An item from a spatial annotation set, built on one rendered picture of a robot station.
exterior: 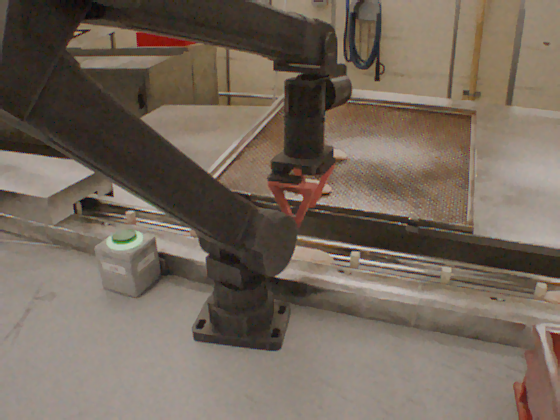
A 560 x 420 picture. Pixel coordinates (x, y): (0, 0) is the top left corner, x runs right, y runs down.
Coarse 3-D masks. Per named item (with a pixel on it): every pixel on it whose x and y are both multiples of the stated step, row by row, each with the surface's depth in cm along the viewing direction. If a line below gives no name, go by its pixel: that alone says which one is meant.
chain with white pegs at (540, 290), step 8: (80, 208) 89; (96, 216) 88; (128, 216) 83; (136, 224) 85; (192, 232) 79; (352, 256) 70; (352, 264) 71; (448, 272) 66; (448, 280) 66; (536, 288) 62; (544, 288) 61; (520, 296) 64; (536, 296) 62; (544, 296) 62
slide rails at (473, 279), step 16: (96, 208) 90; (128, 224) 83; (160, 224) 83; (176, 224) 83; (336, 256) 74; (416, 272) 69; (432, 272) 69; (464, 288) 65; (496, 288) 65; (512, 288) 65; (528, 288) 64
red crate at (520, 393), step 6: (516, 384) 50; (522, 384) 49; (516, 390) 49; (522, 390) 47; (516, 396) 48; (522, 396) 47; (516, 402) 48; (522, 402) 47; (522, 408) 47; (528, 408) 46; (522, 414) 46; (528, 414) 45
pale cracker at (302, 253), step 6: (300, 252) 73; (306, 252) 73; (312, 252) 73; (318, 252) 73; (300, 258) 72; (306, 258) 72; (312, 258) 71; (318, 258) 72; (324, 258) 72; (330, 258) 72
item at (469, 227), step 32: (256, 128) 109; (448, 128) 105; (224, 160) 96; (256, 160) 96; (352, 160) 94; (384, 160) 93; (416, 160) 93; (256, 192) 86; (384, 192) 84; (416, 192) 83; (448, 192) 82; (448, 224) 73
